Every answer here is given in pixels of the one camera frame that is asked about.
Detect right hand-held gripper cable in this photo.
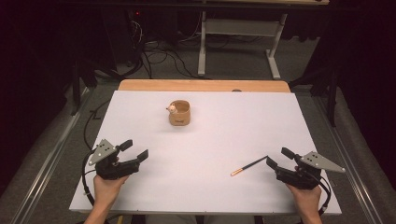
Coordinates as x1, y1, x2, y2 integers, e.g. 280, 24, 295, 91
317, 175, 332, 217

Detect white metal desk frame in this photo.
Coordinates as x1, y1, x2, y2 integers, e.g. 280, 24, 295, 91
197, 0, 331, 80

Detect dark pencil with tan end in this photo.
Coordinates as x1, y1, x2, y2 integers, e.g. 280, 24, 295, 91
230, 155, 269, 177

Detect person's right hand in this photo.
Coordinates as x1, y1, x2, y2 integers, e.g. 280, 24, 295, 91
285, 165, 323, 217

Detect metal floor rail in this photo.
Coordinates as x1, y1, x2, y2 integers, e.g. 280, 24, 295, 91
8, 88, 96, 224
311, 92, 386, 224

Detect brown paper pen holder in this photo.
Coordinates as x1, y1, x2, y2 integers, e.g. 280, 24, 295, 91
167, 99, 191, 127

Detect dark metal stand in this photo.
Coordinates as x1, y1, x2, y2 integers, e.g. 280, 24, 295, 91
289, 66, 341, 128
68, 57, 98, 117

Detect white table board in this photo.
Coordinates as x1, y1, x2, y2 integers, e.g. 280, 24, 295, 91
68, 90, 343, 217

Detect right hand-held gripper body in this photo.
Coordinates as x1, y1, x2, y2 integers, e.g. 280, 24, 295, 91
275, 150, 347, 191

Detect thin black floor cable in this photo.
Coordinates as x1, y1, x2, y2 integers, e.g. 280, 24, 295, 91
82, 98, 112, 151

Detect hand-held gripper cable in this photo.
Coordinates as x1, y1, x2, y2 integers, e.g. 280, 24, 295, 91
80, 148, 98, 207
317, 175, 332, 217

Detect wooden table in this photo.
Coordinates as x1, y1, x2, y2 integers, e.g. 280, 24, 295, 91
118, 78, 291, 93

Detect person's left hand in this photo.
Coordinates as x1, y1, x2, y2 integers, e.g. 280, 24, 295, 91
92, 173, 131, 210

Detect black floor cables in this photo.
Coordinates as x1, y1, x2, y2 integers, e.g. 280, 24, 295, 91
118, 12, 209, 81

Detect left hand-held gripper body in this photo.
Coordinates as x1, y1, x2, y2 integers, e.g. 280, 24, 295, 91
88, 138, 141, 181

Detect left hand-held gripper cable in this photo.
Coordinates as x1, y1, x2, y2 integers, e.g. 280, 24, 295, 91
80, 148, 98, 207

